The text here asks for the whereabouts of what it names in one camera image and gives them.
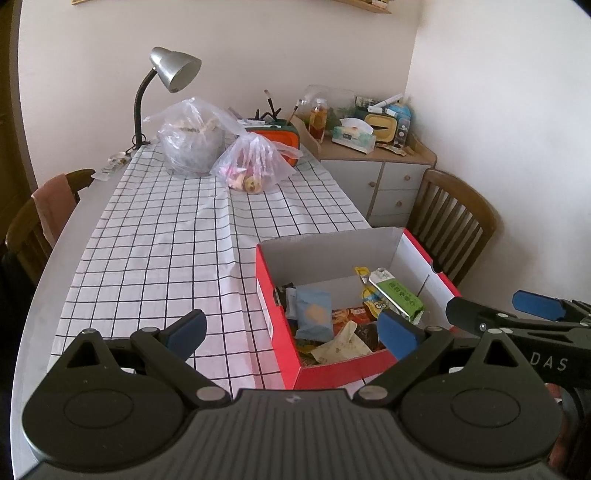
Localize orange container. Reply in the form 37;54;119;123
245;124;303;167

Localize orange chip packet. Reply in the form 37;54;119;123
330;307;377;326

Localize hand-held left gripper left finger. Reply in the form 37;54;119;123
65;309;232;409

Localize pink cloth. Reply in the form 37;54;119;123
31;174;77;245

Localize yellow cartoon packet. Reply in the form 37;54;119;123
361;285;393;319

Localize light blue pastry packet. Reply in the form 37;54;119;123
294;287;334;343

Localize checkered white tablecloth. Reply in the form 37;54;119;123
48;138;372;393

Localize large clear plastic bag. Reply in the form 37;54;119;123
143;97;247;176

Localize white tube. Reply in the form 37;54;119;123
367;93;404;114

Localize tissue box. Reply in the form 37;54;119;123
331;117;377;154

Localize white cabinet with wooden top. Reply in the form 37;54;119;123
288;113;437;227

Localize small white packets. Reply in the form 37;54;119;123
92;154;134;181

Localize green snack packet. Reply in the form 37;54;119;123
369;268;424;325

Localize pink plastic bag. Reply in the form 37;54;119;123
210;134;303;193

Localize red cardboard box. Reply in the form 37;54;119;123
255;226;462;391

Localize wooden wall shelf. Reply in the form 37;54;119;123
330;0;393;14

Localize yellow tissue holder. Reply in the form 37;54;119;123
364;112;399;141

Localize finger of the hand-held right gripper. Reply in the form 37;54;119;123
512;290;591;324
445;298;518;337

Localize silver desk lamp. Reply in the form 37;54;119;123
133;46;202;149

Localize amber bottle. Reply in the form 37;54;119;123
308;98;328;144

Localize cream pastry packet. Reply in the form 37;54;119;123
310;320;372;365

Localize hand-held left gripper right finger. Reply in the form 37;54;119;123
355;310;527;409

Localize wooden chair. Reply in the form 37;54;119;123
406;168;498;287
4;168;96;287

